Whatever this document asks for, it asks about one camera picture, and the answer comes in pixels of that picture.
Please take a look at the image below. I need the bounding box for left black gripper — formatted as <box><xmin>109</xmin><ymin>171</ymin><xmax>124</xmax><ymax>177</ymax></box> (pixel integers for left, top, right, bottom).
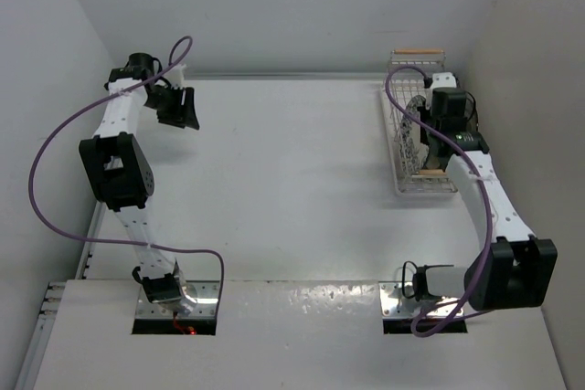
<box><xmin>144</xmin><ymin>84</ymin><xmax>198</xmax><ymax>130</ymax></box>

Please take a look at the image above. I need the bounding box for brown rim cream plate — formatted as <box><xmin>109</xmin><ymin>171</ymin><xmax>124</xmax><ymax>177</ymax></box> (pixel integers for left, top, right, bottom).
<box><xmin>421</xmin><ymin>153</ymin><xmax>443</xmax><ymax>173</ymax></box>

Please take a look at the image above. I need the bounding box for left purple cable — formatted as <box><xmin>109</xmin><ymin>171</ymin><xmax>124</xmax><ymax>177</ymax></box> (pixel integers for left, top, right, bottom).
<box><xmin>27</xmin><ymin>36</ymin><xmax>225</xmax><ymax>313</ymax></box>

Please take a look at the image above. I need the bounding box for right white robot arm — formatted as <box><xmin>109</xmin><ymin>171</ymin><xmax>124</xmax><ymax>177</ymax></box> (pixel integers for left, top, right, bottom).
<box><xmin>412</xmin><ymin>87</ymin><xmax>558</xmax><ymax>311</ymax></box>

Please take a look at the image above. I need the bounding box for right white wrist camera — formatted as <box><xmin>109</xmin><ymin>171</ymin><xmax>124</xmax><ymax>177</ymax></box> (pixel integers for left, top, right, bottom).
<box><xmin>423</xmin><ymin>72</ymin><xmax>458</xmax><ymax>90</ymax></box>

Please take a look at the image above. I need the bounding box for white wire dish rack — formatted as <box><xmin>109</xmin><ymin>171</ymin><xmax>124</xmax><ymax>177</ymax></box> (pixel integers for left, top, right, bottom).
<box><xmin>379</xmin><ymin>49</ymin><xmax>457</xmax><ymax>198</ymax></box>

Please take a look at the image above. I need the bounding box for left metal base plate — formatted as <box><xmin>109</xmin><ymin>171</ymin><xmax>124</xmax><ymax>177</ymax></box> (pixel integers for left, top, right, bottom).
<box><xmin>134</xmin><ymin>280</ymin><xmax>219</xmax><ymax>320</ymax></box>

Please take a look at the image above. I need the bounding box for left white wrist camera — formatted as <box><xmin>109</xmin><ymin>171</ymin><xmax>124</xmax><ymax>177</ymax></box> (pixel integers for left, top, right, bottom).
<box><xmin>164</xmin><ymin>64</ymin><xmax>186</xmax><ymax>89</ymax></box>

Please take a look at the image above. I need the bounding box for black patterned rim plate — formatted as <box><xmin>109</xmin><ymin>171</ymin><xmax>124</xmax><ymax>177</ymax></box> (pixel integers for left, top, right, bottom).
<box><xmin>467</xmin><ymin>102</ymin><xmax>479</xmax><ymax>132</ymax></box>

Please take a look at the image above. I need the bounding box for blue floral ceramic plate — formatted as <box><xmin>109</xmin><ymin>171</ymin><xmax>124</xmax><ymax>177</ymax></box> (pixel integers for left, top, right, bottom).
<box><xmin>399</xmin><ymin>95</ymin><xmax>429</xmax><ymax>174</ymax></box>

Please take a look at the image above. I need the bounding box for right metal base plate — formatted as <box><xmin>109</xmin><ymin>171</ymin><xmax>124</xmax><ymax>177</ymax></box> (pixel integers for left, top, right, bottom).
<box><xmin>378</xmin><ymin>280</ymin><xmax>458</xmax><ymax>320</ymax></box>

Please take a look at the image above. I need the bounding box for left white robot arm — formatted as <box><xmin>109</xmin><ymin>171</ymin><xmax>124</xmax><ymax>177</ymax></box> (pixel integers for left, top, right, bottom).
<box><xmin>79</xmin><ymin>53</ymin><xmax>200</xmax><ymax>316</ymax></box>

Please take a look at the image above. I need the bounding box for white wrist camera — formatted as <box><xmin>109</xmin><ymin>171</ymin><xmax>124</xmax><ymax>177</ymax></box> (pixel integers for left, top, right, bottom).
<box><xmin>423</xmin><ymin>72</ymin><xmax>458</xmax><ymax>90</ymax></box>
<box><xmin>164</xmin><ymin>64</ymin><xmax>186</xmax><ymax>89</ymax></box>

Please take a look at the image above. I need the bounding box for metal base plate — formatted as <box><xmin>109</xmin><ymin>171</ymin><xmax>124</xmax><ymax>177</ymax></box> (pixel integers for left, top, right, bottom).
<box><xmin>134</xmin><ymin>280</ymin><xmax>219</xmax><ymax>320</ymax></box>
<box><xmin>378</xmin><ymin>280</ymin><xmax>458</xmax><ymax>320</ymax></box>

